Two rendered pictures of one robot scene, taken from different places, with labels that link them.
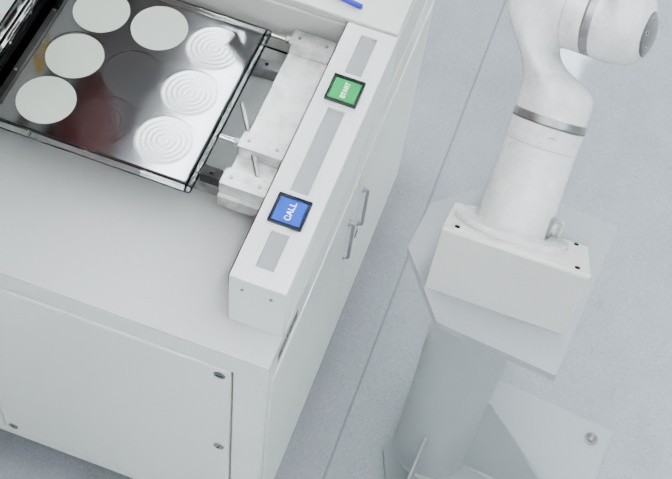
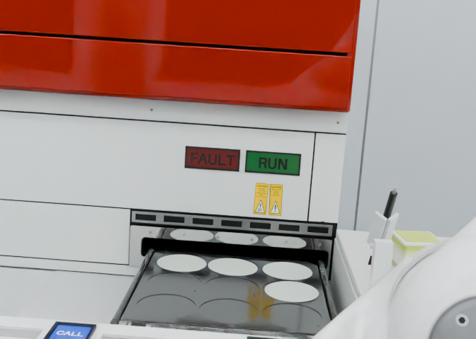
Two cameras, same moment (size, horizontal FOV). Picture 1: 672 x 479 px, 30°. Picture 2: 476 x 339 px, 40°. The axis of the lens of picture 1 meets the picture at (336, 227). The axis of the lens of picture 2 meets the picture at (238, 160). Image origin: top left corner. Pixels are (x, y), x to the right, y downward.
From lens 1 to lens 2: 1.83 m
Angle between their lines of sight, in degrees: 75
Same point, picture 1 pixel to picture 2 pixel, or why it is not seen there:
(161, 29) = (290, 291)
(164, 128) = (180, 304)
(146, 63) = (247, 291)
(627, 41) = (410, 307)
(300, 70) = not seen: outside the picture
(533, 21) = (386, 279)
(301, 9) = not seen: hidden behind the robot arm
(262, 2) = not seen: hidden behind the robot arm
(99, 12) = (285, 269)
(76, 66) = (222, 267)
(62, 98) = (186, 267)
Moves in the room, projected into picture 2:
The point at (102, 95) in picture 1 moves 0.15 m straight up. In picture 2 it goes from (199, 279) to (203, 203)
